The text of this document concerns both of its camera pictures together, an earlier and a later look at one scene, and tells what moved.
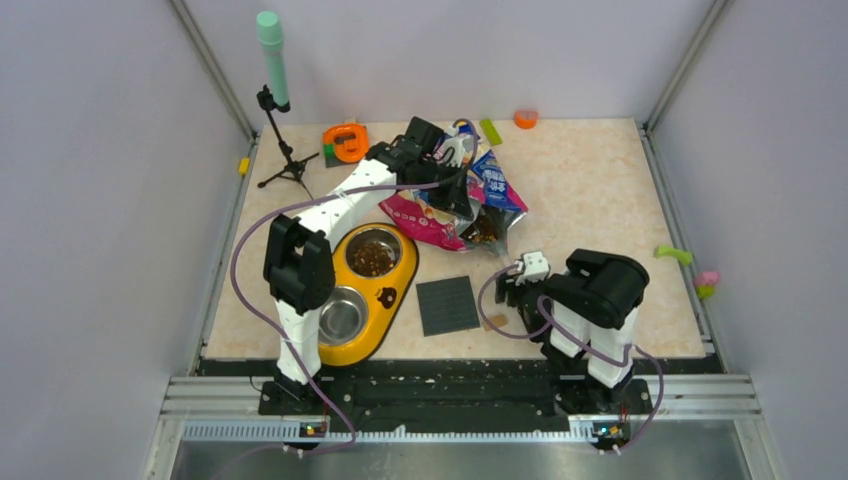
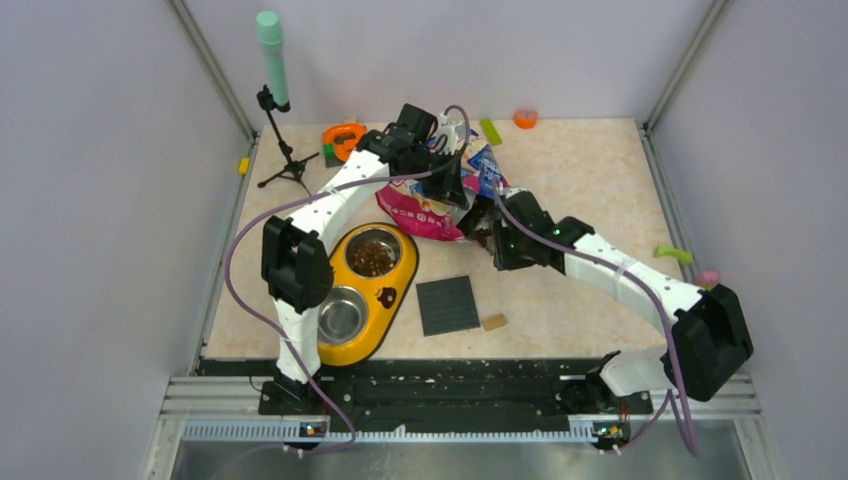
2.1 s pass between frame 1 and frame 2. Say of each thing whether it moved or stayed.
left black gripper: stayed
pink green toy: stayed
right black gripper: moved
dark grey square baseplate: stayed
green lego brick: stayed
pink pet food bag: moved
